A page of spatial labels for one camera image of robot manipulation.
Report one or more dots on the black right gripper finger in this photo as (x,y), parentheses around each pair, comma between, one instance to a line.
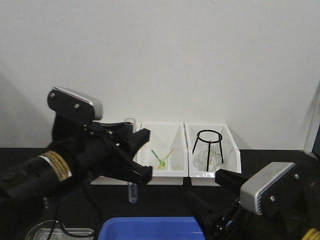
(231,181)
(207,218)

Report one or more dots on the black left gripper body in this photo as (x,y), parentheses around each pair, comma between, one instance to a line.
(96,149)

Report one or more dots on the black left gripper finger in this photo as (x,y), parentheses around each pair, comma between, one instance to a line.
(120,166)
(131,142)

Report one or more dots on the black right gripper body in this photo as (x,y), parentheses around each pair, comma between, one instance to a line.
(241,224)

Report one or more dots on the clear glass test tube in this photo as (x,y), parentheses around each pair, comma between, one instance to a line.
(132,192)

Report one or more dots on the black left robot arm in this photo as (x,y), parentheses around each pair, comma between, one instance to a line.
(24,187)

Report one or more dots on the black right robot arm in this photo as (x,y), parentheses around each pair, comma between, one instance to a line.
(299,194)

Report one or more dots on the left white storage bin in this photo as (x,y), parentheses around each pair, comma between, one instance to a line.
(107,179)

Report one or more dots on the white storage bin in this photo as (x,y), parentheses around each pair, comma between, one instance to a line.
(107,179)
(231,153)
(163,138)

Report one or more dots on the green yellow stirrers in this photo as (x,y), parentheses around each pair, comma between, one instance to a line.
(161,162)

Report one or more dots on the middle white storage bin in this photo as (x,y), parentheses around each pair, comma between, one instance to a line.
(163,138)

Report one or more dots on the clear glass flask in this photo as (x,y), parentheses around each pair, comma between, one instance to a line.
(208,156)

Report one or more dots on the right white storage bin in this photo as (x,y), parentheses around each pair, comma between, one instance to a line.
(231,153)

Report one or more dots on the blue plastic tray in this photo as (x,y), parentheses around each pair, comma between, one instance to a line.
(151,228)

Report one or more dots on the clear glass beaker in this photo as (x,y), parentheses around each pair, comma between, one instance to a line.
(46,230)

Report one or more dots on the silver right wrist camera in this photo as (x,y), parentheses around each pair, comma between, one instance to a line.
(252,190)

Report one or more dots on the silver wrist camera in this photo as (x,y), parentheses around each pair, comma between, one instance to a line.
(252,190)
(74,106)

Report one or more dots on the black wire tripod stand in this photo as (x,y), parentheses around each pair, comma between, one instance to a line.
(210,136)

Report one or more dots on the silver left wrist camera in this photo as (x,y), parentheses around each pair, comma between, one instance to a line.
(74,106)

